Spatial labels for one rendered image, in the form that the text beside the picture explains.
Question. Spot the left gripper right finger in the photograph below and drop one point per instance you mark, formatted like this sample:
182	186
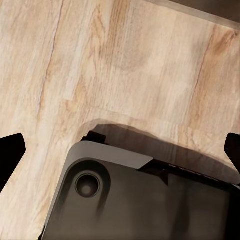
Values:
232	149

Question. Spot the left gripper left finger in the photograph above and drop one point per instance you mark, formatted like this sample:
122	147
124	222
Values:
12	149

